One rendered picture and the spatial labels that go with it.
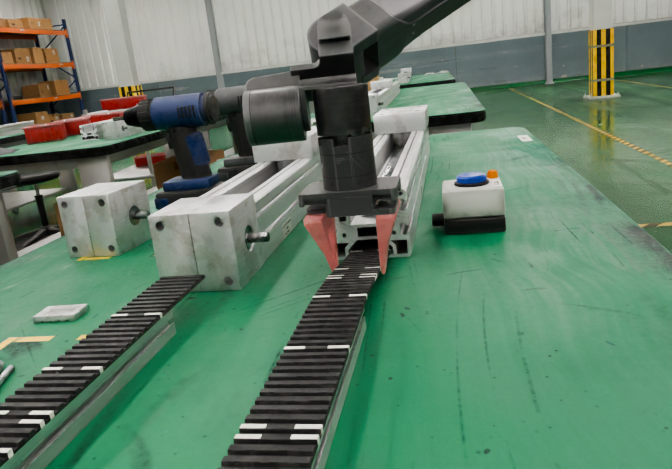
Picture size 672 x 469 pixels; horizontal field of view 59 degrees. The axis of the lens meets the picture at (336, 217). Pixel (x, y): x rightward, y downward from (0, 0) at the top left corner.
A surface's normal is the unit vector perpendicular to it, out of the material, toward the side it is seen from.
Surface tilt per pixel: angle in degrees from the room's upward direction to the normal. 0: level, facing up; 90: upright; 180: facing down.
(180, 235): 90
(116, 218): 90
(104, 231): 90
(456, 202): 90
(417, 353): 0
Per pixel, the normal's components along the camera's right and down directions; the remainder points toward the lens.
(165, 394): -0.11, -0.96
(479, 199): -0.18, 0.26
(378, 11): -0.06, -0.46
